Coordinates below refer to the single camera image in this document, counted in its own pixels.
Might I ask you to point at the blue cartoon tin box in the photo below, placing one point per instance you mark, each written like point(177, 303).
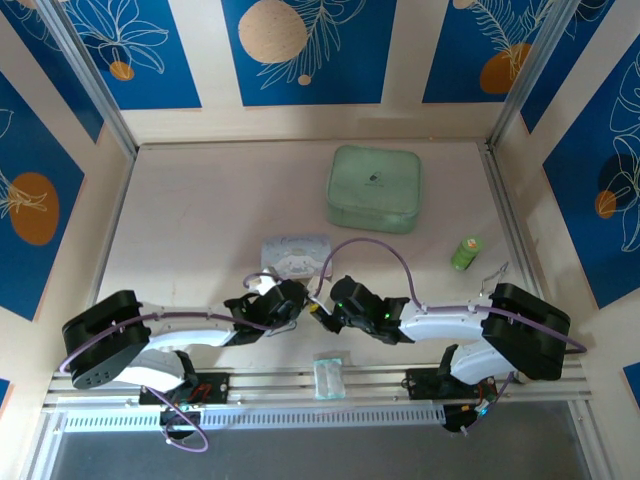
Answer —
point(297, 255)

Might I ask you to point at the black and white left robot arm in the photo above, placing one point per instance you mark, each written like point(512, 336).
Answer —
point(190, 337)

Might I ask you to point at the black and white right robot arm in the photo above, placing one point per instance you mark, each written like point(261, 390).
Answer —
point(440, 325)

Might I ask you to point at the clear plastic bag white pieces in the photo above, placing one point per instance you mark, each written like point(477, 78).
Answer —
point(329, 377)

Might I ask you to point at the small green bottle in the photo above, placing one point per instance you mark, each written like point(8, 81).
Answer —
point(467, 252)

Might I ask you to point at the mint green zip case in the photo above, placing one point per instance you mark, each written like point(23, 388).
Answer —
point(375, 185)

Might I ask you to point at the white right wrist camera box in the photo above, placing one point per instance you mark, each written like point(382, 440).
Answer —
point(313, 289)

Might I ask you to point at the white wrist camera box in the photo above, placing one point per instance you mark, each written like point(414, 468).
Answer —
point(264, 284)
point(313, 289)

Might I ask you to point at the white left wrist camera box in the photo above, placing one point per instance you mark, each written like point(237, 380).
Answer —
point(264, 284)

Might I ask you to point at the aluminium frame rail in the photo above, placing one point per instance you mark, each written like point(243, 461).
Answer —
point(280, 385)

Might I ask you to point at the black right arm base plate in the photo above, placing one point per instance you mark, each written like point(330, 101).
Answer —
point(422, 382)

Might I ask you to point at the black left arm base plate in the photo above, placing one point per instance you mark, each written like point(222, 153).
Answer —
point(212, 387)

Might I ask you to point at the aluminium corner post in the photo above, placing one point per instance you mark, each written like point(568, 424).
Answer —
point(525, 75)
point(95, 85)

